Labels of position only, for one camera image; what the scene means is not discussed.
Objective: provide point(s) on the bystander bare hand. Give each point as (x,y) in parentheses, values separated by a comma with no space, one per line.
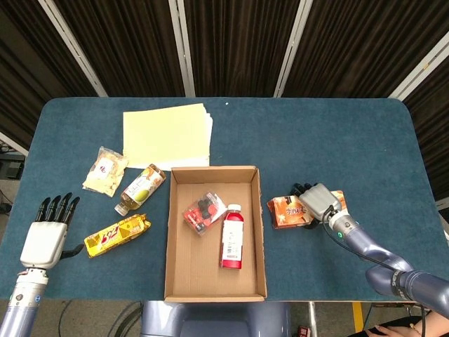
(393,331)

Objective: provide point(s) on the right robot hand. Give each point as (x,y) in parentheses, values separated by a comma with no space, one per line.
(321,201)

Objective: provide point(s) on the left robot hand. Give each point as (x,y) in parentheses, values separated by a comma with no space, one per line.
(42,242)

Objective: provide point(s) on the orange egg roll carton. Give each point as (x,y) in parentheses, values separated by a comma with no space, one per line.
(291,212)

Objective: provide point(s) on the red drink bottle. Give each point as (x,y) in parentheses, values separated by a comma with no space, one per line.
(231,238)

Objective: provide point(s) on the clear box of orange items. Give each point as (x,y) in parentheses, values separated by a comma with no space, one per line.
(205,212)

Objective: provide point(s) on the bystander bare forearm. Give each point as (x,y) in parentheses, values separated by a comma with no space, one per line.
(435,326)

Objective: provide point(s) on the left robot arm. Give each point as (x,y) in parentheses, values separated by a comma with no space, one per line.
(21,305)

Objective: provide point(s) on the green apple snack tube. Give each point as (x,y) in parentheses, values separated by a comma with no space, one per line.
(140,189)

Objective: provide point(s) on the open brown cardboard box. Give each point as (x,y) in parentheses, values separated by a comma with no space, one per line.
(196,274)

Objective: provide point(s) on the gold foil wafer packet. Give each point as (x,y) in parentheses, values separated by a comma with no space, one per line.
(115,235)

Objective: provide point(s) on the silver table leg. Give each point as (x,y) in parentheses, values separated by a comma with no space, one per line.
(313,319)

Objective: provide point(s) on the clear bag of white snacks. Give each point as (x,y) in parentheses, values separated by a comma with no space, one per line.
(103,172)

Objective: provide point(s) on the blue-grey robot torso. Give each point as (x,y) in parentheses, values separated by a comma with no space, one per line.
(217,319)

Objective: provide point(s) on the stack of pale yellow sheets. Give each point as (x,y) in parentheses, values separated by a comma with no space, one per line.
(165,135)

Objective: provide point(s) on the white partition post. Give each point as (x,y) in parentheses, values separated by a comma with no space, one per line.
(14,144)
(182,45)
(293,45)
(70,42)
(421,66)

